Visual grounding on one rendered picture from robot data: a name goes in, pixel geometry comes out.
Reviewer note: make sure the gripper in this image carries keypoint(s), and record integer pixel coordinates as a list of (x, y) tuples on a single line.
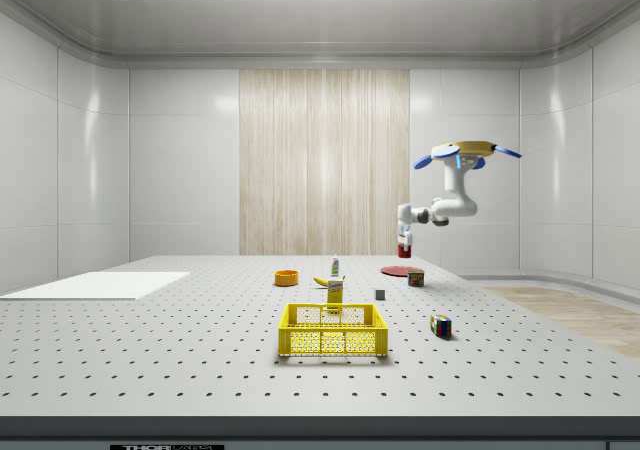
[(405, 237)]

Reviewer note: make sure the red mug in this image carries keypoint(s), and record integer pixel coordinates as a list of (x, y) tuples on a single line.
[(404, 252)]

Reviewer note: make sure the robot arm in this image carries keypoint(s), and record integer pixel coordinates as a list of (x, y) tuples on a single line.
[(457, 190)]

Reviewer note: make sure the red plate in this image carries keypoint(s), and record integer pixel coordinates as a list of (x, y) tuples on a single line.
[(395, 271)]

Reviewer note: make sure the flat-sided can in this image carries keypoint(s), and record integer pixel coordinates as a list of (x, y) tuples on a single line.
[(415, 279)]

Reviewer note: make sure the small white bottle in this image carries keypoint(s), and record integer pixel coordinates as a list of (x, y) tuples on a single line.
[(335, 269)]

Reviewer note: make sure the yellow and white box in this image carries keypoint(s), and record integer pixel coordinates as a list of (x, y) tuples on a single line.
[(334, 292)]

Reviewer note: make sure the banana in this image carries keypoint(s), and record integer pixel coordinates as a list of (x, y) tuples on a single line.
[(321, 282)]

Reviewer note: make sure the puzzle cube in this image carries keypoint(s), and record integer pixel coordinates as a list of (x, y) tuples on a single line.
[(441, 326)]

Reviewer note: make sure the yellow basket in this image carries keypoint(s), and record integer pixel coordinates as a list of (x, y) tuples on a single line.
[(332, 326)]

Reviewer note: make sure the yellow bowl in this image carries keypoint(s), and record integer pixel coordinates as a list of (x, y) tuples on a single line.
[(286, 280)]

